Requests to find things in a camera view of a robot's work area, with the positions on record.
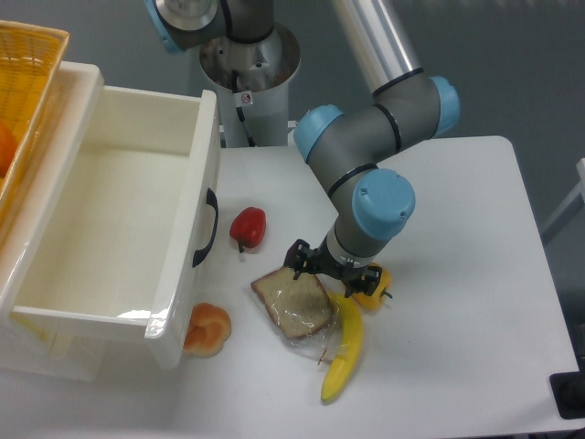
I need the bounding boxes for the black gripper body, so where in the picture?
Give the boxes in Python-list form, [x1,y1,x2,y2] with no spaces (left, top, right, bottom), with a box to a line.
[314,244,366,284]

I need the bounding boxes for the red bell pepper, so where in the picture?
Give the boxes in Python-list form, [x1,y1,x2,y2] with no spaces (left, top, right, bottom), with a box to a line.
[229,207,267,253]

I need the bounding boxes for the white bracket with bolt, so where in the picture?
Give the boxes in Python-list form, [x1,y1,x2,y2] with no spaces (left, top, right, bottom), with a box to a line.
[287,120,298,146]

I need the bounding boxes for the white drawer cabinet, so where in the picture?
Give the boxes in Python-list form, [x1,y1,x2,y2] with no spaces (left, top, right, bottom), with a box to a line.
[1,61,107,380]

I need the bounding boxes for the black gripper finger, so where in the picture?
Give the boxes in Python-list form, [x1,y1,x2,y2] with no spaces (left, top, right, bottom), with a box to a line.
[343,264,382,298]
[282,239,319,280]

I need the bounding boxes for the orange bread roll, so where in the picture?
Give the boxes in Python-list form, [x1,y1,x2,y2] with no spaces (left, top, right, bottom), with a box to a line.
[183,303,231,358]

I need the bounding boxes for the black device at table edge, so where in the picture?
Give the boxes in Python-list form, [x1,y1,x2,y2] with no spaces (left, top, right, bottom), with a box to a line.
[549,371,584,420]

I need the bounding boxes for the white plastic drawer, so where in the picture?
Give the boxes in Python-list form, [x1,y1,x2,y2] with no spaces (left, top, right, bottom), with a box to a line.
[13,87,220,369]

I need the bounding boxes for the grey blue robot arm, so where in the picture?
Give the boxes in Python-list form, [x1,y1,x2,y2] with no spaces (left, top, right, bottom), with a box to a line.
[145,1,461,296]

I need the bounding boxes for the yellow banana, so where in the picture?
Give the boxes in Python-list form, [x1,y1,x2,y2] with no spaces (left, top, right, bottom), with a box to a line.
[321,293,365,404]

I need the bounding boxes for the toast slice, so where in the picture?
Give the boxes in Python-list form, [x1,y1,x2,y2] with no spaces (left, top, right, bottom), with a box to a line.
[243,267,341,365]

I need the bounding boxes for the yellow bell pepper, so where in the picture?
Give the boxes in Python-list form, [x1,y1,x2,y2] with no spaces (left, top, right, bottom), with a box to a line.
[351,263,392,312]

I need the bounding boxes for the yellow woven basket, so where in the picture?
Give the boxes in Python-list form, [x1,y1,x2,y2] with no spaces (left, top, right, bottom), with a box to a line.
[1,20,69,217]

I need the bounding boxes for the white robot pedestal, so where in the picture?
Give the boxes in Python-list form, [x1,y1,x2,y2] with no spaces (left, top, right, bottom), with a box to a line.
[199,23,301,148]

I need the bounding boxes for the black cable on pedestal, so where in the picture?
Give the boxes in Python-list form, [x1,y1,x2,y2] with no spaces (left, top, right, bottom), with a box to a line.
[230,68,258,148]

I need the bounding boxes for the black drawer handle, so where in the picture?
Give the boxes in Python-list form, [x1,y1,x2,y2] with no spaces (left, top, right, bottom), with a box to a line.
[192,187,219,268]

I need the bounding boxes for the white metal frame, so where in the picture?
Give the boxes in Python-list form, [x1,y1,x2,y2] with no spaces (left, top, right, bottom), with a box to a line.
[540,158,584,245]

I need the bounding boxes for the orange fruit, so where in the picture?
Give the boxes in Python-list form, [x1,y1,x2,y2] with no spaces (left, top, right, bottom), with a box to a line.
[0,120,18,178]

